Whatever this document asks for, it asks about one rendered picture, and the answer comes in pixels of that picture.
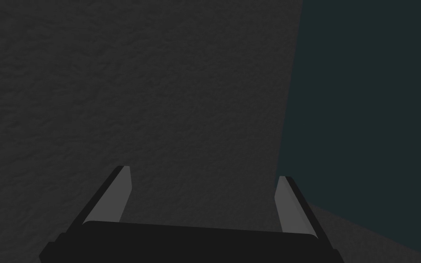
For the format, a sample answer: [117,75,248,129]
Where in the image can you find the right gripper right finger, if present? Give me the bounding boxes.
[274,175,333,250]

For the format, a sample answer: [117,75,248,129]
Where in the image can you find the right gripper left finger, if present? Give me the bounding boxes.
[66,165,132,233]

